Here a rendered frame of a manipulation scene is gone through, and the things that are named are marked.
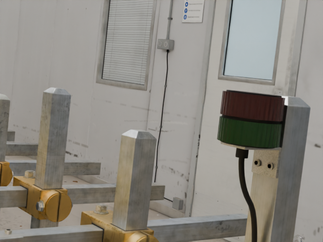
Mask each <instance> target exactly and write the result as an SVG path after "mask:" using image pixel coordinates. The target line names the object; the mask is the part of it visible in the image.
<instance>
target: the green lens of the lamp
mask: <svg viewBox="0 0 323 242"><path fill-rule="evenodd" d="M281 129H282V124H281V123H280V124H266V123H256V122H248V121H238V120H232V119H227V118H223V117H221V116H220V118H219V126H218V134H217V140H220V141H223V142H227V143H232V144H237V145H246V146H254V147H267V148H277V147H279V145H280V137H281Z"/></svg>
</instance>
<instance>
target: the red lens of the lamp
mask: <svg viewBox="0 0 323 242"><path fill-rule="evenodd" d="M285 99H286V98H284V97H267V96H258V95H249V94H241V93H234V92H227V91H223V93H222V101H221V110H220V114H223V115H227V116H233V117H240V118H247V119H255V120H264V121H283V114H284V107H285Z"/></svg>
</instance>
